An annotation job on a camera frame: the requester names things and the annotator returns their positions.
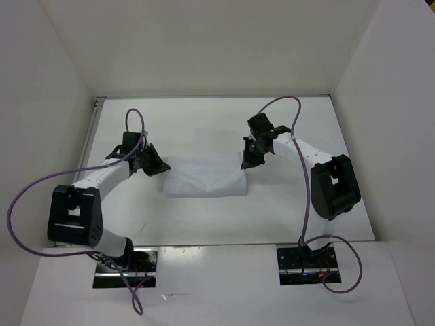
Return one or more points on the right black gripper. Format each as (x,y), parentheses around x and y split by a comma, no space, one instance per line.
(249,160)

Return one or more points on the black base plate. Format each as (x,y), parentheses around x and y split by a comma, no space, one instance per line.
(303,266)
(142,274)

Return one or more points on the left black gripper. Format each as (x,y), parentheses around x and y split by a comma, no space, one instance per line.
(158,166)

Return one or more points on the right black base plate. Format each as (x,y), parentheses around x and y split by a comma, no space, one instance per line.
(303,266)

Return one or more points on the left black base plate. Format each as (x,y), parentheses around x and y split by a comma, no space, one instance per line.
(142,274)

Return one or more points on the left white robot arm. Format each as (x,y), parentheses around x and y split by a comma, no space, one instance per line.
(76,214)

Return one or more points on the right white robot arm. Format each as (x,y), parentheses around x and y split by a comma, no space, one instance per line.
(330,182)

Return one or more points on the white skirt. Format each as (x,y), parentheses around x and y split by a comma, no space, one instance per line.
(205,177)

